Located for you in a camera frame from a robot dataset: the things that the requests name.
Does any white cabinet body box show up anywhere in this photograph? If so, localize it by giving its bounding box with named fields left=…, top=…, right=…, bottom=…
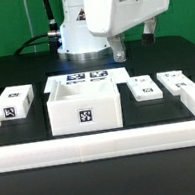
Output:
left=47, top=77, right=123, bottom=136

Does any thin grey background cable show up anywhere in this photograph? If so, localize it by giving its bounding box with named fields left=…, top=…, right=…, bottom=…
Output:
left=22, top=0, right=37, bottom=45

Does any white cabinet door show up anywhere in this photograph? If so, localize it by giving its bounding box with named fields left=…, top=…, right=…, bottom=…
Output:
left=156, top=70, right=195, bottom=96
left=126, top=75, right=163, bottom=101

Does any white marker sheet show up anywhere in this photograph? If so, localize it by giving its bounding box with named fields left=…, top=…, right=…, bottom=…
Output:
left=44, top=67, right=130, bottom=93

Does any small white cabinet top block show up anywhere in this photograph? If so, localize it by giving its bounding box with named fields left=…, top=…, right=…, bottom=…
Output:
left=0, top=84, right=34, bottom=121

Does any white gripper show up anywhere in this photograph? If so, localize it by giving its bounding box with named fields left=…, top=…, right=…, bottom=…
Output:
left=83, top=0, right=170, bottom=63

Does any white U-shaped fence frame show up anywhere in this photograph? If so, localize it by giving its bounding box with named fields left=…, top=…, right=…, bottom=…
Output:
left=0, top=79, right=195, bottom=176

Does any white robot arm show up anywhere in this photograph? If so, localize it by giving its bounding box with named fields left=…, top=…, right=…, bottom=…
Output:
left=58, top=0, right=170, bottom=63

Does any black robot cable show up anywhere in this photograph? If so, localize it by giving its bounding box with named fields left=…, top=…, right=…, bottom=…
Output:
left=5, top=0, right=64, bottom=57

